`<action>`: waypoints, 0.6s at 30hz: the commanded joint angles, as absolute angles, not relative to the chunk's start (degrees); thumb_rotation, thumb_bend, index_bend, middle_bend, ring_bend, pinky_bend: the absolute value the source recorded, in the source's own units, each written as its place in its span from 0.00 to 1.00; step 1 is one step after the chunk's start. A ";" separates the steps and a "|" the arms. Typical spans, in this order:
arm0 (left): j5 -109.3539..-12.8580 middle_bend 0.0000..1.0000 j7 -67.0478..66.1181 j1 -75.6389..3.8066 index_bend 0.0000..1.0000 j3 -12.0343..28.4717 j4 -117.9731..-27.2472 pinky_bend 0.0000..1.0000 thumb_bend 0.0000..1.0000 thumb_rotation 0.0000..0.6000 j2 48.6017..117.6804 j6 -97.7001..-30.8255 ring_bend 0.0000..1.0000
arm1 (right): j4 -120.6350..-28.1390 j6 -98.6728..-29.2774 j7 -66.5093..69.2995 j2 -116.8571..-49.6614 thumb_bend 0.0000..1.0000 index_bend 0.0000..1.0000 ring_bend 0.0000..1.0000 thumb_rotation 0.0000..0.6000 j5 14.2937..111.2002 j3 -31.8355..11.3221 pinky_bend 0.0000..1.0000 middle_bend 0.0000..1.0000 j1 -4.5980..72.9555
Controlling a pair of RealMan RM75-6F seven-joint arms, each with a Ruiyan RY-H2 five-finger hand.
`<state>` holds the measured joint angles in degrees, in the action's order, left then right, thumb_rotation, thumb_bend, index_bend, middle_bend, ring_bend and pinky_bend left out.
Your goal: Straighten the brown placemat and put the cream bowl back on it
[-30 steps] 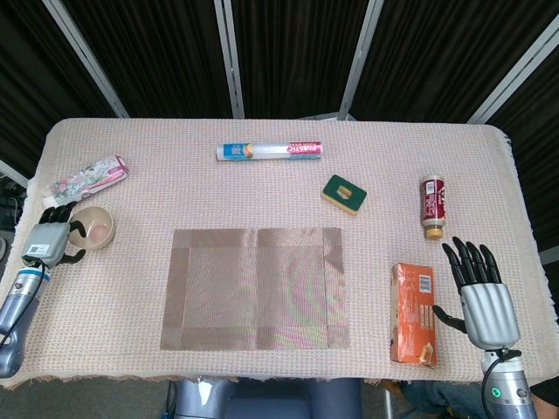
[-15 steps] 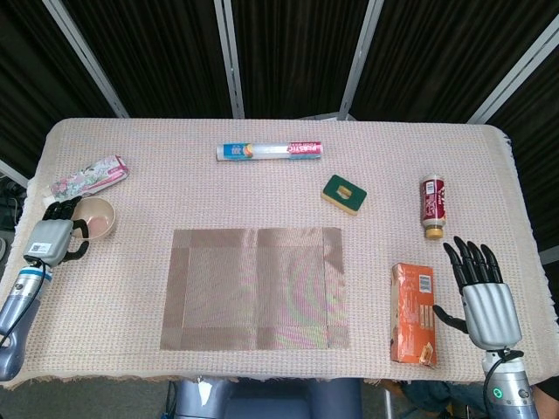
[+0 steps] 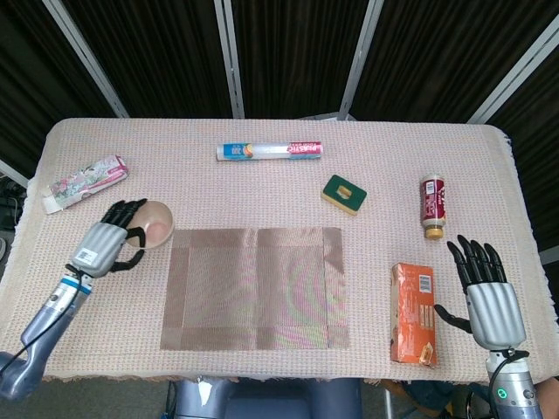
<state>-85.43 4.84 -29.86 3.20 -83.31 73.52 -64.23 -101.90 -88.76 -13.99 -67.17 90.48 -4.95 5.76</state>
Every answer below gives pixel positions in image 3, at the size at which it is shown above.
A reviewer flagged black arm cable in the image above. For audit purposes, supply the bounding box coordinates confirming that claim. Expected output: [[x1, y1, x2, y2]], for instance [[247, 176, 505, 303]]
[[491, 347, 530, 419], [0, 264, 86, 379]]

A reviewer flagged dark pleated screen panel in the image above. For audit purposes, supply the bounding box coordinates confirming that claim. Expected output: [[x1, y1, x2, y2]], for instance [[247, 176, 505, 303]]
[[349, 0, 559, 123], [484, 43, 559, 254], [65, 0, 232, 119], [231, 0, 370, 119], [0, 0, 119, 178]]

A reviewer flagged plastic wrap roll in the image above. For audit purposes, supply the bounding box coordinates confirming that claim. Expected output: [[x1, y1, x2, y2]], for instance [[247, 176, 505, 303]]
[[216, 140, 324, 163]]

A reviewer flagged green yellow sponge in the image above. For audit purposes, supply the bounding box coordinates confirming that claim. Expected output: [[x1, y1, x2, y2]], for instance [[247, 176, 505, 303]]
[[321, 174, 368, 217]]

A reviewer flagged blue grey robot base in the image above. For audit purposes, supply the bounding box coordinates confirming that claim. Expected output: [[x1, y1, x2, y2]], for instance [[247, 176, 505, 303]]
[[168, 376, 363, 419]]

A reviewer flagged orange carton box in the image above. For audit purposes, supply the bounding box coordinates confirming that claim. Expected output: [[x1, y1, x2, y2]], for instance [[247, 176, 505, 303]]
[[390, 262, 438, 367]]

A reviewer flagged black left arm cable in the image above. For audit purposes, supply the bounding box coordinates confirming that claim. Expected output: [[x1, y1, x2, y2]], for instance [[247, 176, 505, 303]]
[[0, 264, 86, 379]]

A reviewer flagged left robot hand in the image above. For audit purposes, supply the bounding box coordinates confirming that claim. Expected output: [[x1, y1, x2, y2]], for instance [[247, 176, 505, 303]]
[[69, 198, 149, 279]]

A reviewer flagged brown woven placemat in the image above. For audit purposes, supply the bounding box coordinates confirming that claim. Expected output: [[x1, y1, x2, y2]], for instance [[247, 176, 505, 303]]
[[159, 226, 351, 351]]

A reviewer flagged beige brown bowl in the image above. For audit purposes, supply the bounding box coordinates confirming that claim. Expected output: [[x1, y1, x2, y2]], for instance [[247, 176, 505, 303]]
[[123, 200, 176, 251]]

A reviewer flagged floral tissue pack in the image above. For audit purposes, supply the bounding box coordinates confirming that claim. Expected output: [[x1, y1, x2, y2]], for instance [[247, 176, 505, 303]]
[[42, 155, 131, 215]]

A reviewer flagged beige checked tablecloth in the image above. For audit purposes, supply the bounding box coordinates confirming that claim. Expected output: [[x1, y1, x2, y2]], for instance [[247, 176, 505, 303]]
[[0, 116, 549, 386]]

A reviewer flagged red label bottle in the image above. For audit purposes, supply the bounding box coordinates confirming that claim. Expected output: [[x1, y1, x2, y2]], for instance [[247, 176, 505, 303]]
[[419, 174, 449, 240]]

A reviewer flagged white screen frame post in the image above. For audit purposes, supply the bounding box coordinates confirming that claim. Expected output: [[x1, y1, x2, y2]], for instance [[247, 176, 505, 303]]
[[466, 17, 559, 125], [213, 0, 245, 120], [42, 0, 130, 118], [338, 0, 385, 121], [0, 158, 31, 188]]

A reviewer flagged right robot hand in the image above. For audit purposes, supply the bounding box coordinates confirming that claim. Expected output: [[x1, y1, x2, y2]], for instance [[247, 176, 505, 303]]
[[433, 234, 528, 352]]

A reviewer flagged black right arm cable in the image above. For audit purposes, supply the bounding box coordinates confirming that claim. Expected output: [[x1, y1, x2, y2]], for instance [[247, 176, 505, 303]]
[[491, 347, 530, 419]]

